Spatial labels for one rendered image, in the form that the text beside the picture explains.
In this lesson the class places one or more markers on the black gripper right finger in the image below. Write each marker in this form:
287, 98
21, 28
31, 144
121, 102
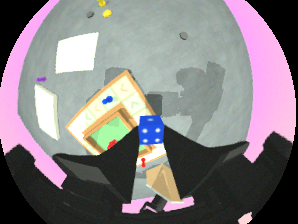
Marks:
193, 163

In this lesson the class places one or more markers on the blue die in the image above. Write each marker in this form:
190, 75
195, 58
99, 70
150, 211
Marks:
151, 130

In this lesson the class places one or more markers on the blue pawn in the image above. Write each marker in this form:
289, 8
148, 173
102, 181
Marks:
107, 100

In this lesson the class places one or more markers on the red die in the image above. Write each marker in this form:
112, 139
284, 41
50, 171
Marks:
111, 143

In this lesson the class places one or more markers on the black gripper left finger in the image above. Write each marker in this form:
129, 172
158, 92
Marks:
115, 168

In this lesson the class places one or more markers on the red pawn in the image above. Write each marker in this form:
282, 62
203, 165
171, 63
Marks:
143, 162

